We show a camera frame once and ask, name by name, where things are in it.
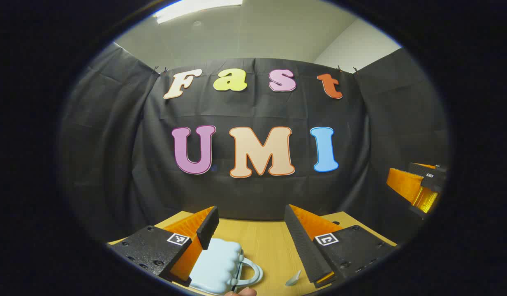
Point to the ceiling light panel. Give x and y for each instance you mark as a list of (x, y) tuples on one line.
[(195, 8)]

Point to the white skin care sachet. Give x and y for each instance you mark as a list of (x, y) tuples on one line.
[(293, 279)]

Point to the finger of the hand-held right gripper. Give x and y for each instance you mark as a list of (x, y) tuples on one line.
[(403, 185), (427, 201)]

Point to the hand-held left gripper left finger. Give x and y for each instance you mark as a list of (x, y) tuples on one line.
[(208, 228)]

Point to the light blue suitcase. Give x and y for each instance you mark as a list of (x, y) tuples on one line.
[(216, 263)]

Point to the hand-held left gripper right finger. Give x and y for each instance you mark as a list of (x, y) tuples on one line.
[(299, 242)]

